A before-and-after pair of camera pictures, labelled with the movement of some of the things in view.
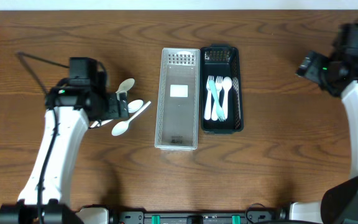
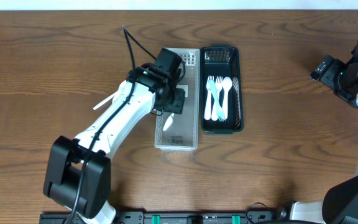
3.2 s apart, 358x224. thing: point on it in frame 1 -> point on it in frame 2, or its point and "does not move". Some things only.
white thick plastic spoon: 226,84 does not move
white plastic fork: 207,111 does not move
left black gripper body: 122,106 -> 176,101
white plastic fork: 219,84 does not move
